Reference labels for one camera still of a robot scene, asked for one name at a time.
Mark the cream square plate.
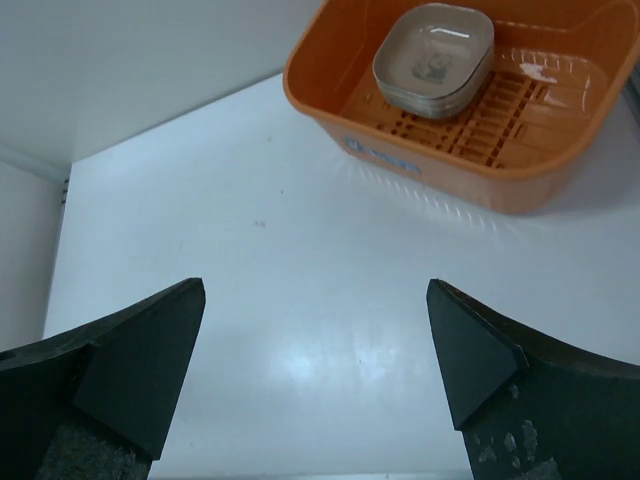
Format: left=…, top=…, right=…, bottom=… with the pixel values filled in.
left=372, top=47, right=495, bottom=120

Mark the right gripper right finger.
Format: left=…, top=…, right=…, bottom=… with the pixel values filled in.
left=426, top=279, right=639, bottom=479

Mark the brown square plate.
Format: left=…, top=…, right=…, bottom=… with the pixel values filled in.
left=372, top=3, right=495, bottom=101

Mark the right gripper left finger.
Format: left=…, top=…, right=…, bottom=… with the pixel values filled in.
left=1, top=278, right=205, bottom=479

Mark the orange plastic bin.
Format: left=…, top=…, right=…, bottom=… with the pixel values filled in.
left=283, top=1, right=639, bottom=214

